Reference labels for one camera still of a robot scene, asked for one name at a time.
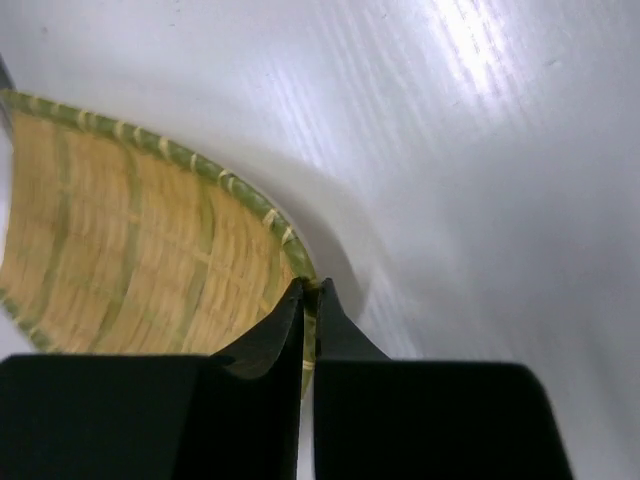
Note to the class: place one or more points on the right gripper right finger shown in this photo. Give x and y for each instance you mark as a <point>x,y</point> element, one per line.
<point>375,417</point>

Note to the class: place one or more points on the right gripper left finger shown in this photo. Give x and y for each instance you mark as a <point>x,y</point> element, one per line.
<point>233,414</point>

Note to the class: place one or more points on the woven bamboo tray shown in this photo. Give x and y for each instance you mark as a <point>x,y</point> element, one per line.
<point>121,241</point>

